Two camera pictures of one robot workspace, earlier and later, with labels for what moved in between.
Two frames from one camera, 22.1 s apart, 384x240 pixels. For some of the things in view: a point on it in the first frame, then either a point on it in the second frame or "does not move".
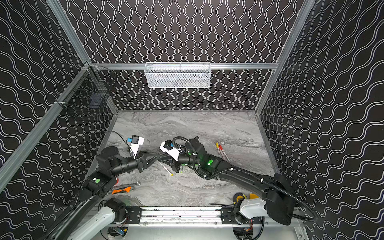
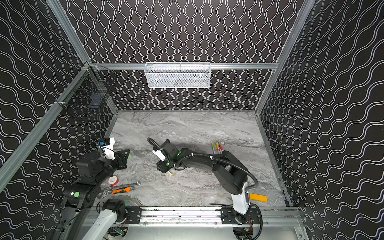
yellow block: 253,196 does not move
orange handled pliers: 127,189 does not move
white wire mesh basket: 177,75 does not move
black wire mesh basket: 90,90 does not move
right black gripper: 173,160 -> 165,163
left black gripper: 142,162 -> 120,159
